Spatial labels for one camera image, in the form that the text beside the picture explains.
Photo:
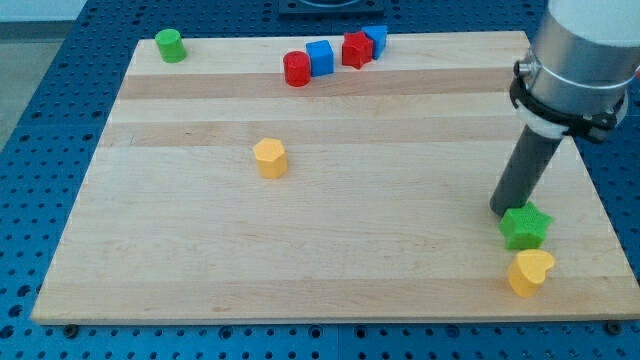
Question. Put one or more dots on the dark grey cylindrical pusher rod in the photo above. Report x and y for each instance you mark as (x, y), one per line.
(524, 169)

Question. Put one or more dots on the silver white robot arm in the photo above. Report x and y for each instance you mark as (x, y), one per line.
(573, 81)

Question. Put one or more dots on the green star block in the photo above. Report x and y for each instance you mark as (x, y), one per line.
(525, 227)

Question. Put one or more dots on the yellow heart block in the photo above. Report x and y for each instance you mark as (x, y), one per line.
(528, 271)

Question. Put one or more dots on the red star block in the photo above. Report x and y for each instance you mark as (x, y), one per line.
(356, 50)

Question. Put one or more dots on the blue triangle block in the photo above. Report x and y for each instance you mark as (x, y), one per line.
(378, 35)

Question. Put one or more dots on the blue cube block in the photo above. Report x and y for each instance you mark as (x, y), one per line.
(321, 57)

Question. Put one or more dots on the red cylinder block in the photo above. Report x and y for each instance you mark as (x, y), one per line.
(297, 68)

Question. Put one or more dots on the yellow hexagon block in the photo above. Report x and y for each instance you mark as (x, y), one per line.
(271, 158)

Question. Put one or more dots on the light wooden board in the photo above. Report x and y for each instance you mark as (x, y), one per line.
(382, 216)

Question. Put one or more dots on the green cylinder block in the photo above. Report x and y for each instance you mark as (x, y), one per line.
(170, 45)

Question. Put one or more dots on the black square base plate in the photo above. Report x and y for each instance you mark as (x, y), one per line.
(330, 7)

